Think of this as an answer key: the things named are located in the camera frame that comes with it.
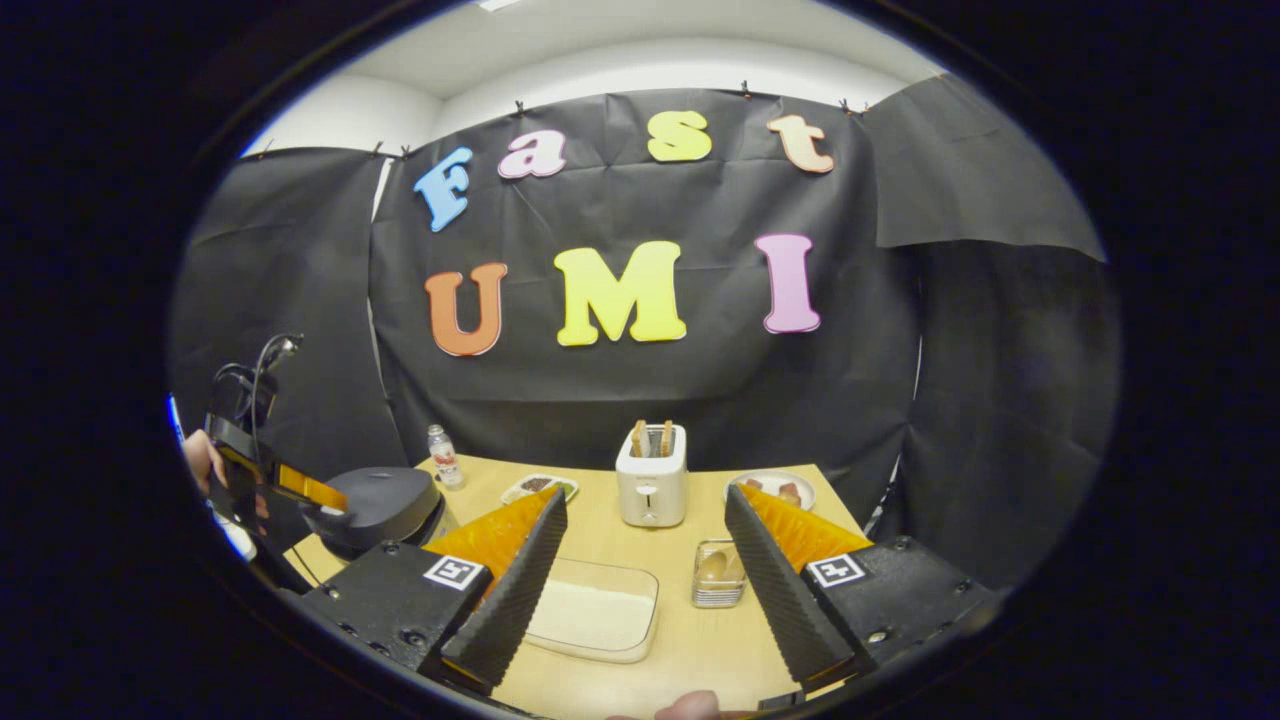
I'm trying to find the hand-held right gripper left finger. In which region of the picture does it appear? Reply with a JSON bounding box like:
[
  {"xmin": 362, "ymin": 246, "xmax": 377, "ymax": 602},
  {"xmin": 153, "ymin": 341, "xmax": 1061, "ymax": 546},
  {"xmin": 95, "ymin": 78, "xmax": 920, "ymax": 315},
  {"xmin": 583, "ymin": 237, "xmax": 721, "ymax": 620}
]
[{"xmin": 298, "ymin": 487, "xmax": 568, "ymax": 696}]

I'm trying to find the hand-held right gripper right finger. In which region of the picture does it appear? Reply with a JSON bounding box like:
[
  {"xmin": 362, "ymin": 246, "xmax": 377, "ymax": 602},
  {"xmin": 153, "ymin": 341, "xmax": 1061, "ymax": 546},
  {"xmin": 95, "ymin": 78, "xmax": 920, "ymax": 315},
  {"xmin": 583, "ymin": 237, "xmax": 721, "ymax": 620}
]
[{"xmin": 722, "ymin": 483, "xmax": 1011, "ymax": 696}]

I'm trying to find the clear chopstick holder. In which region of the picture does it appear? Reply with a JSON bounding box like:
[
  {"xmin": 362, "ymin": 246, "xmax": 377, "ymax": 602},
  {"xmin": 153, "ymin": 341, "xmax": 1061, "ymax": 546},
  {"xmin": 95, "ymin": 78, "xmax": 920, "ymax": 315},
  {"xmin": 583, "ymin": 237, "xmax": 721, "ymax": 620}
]
[{"xmin": 691, "ymin": 539, "xmax": 748, "ymax": 609}]

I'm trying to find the dark grey rice cooker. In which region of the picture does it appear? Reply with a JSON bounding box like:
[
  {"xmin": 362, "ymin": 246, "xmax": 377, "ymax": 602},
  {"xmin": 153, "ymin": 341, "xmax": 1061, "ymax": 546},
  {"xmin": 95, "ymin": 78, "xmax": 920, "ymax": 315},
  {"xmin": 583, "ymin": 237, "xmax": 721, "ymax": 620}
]
[{"xmin": 303, "ymin": 466, "xmax": 447, "ymax": 559}]

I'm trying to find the clear tray of rice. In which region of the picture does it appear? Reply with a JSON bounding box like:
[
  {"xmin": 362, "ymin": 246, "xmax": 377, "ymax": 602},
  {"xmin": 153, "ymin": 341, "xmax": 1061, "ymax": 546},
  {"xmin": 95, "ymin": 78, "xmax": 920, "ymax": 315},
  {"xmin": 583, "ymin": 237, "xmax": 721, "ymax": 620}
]
[{"xmin": 520, "ymin": 557, "xmax": 661, "ymax": 664}]

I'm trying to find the white divided grain dish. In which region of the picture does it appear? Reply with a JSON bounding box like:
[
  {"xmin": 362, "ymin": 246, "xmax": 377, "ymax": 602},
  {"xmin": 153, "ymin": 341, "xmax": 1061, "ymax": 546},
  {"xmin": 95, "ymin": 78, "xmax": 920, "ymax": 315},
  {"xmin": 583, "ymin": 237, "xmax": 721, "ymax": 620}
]
[{"xmin": 500, "ymin": 473, "xmax": 580, "ymax": 506}]

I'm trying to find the round white plate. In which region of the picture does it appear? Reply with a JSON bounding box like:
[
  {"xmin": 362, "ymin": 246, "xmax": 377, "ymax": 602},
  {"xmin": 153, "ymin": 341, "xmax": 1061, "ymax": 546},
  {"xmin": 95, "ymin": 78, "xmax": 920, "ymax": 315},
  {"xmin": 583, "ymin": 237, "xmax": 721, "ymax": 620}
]
[{"xmin": 727, "ymin": 470, "xmax": 817, "ymax": 513}]

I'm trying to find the small clear bottle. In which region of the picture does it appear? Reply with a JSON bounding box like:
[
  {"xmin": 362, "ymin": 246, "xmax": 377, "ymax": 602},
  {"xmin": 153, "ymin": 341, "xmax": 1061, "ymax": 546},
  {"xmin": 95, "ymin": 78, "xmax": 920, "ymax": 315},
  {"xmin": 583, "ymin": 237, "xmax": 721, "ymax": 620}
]
[{"xmin": 428, "ymin": 424, "xmax": 464, "ymax": 489}]

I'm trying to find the white toaster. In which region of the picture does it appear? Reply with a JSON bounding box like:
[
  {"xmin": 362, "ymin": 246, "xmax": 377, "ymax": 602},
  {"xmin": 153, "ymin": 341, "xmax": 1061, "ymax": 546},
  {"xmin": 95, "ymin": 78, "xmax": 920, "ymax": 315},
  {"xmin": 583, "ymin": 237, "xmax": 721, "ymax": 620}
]
[{"xmin": 615, "ymin": 420, "xmax": 689, "ymax": 528}]

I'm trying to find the black backdrop cloth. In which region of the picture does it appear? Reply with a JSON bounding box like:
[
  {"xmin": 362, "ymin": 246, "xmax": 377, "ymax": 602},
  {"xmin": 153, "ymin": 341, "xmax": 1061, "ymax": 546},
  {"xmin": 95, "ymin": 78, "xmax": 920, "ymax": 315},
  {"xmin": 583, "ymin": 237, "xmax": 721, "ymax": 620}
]
[{"xmin": 170, "ymin": 75, "xmax": 1121, "ymax": 591}]

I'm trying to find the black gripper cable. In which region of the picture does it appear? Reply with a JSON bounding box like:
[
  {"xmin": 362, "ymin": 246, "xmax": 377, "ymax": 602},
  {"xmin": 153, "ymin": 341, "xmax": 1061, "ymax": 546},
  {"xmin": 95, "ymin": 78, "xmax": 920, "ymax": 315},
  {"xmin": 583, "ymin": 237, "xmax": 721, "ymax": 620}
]
[{"xmin": 210, "ymin": 333, "xmax": 304, "ymax": 466}]

